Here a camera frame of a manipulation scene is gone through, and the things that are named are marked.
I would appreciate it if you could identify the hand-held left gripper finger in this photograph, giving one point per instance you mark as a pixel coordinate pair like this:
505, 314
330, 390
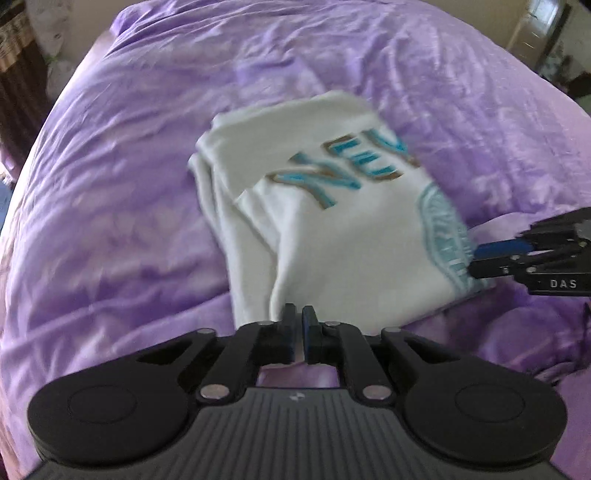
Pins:
294, 339
306, 339

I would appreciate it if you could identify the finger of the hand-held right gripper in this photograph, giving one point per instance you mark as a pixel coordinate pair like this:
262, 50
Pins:
501, 248
494, 267

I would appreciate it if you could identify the white printed t-shirt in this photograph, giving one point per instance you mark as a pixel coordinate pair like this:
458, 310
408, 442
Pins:
351, 230

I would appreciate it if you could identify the purple floral bed sheet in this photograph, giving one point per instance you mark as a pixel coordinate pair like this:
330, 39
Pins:
115, 230

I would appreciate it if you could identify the white furniture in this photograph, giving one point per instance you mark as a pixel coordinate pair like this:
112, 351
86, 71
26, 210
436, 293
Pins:
549, 41

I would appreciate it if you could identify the brown curtain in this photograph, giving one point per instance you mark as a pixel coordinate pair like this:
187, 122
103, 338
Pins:
16, 92

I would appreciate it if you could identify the white plastic bag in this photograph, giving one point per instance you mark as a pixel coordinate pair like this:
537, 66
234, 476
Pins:
57, 27

